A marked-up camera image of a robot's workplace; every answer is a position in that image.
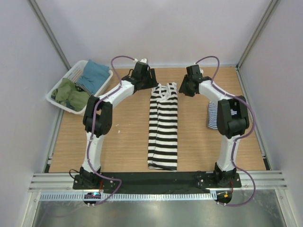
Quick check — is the blue white striped tank top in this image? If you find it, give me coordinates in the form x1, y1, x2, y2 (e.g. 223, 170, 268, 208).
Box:
207, 101, 237, 131

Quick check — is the black white striped garment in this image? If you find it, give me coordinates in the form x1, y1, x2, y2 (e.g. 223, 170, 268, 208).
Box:
147, 82, 178, 172

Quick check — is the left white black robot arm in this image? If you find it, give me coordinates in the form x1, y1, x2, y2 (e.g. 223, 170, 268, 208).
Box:
73, 59, 158, 189

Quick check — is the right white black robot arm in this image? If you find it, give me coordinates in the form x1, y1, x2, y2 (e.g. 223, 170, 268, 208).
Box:
179, 64, 250, 187

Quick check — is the teal folded cloth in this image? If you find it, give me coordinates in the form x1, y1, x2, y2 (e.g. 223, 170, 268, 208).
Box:
76, 60, 110, 94

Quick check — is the dark striped garment in basket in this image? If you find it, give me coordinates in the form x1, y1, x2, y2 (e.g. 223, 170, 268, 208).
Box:
75, 83, 93, 96

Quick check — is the white plastic laundry basket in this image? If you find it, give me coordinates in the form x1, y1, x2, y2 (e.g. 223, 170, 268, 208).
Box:
46, 60, 113, 115

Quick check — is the olive green garment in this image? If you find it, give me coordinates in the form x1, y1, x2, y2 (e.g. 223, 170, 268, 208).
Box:
51, 78, 90, 112

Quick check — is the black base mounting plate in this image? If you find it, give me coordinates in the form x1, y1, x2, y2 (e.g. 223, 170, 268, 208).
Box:
73, 171, 241, 190

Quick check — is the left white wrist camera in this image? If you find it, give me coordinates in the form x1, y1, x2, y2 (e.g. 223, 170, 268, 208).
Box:
134, 58, 148, 64

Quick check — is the white slotted cable duct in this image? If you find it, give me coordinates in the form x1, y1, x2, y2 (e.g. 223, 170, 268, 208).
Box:
40, 191, 217, 201

